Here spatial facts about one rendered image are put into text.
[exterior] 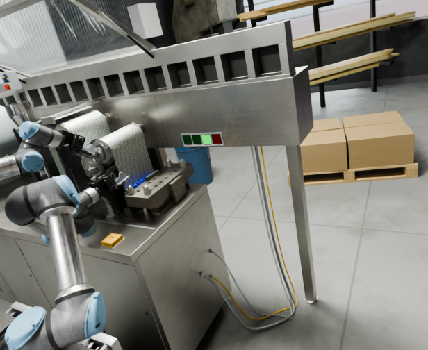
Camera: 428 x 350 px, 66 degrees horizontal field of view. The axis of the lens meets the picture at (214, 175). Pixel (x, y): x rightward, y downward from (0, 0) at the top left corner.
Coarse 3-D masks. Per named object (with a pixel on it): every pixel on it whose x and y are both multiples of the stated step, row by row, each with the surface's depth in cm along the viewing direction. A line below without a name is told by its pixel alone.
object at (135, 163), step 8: (144, 144) 181; (128, 152) 171; (136, 152) 176; (144, 152) 181; (120, 160) 167; (128, 160) 171; (136, 160) 177; (144, 160) 182; (120, 168) 167; (128, 168) 172; (136, 168) 177; (144, 168) 182; (152, 168) 188; (136, 176) 177; (144, 176) 182; (128, 184) 172
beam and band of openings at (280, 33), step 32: (256, 32) 134; (288, 32) 132; (96, 64) 184; (128, 64) 173; (160, 64) 163; (192, 64) 155; (224, 64) 151; (256, 64) 144; (288, 64) 134; (32, 96) 228; (64, 96) 216; (96, 96) 200; (128, 96) 183
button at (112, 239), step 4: (108, 236) 153; (112, 236) 152; (116, 236) 151; (120, 236) 151; (104, 240) 150; (108, 240) 149; (112, 240) 149; (116, 240) 149; (120, 240) 151; (104, 244) 150; (108, 244) 148; (112, 244) 147
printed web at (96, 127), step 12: (72, 120) 175; (84, 120) 178; (96, 120) 183; (72, 132) 170; (84, 132) 176; (96, 132) 183; (108, 132) 190; (120, 132) 171; (132, 132) 175; (84, 144) 176; (108, 144) 161; (120, 144) 167; (132, 144) 174; (72, 156) 187; (108, 168) 178; (84, 180) 194
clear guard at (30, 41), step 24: (48, 0) 131; (0, 24) 154; (24, 24) 152; (48, 24) 150; (72, 24) 148; (96, 24) 147; (0, 48) 181; (24, 48) 178; (48, 48) 175; (72, 48) 173; (96, 48) 171; (120, 48) 168; (24, 72) 216
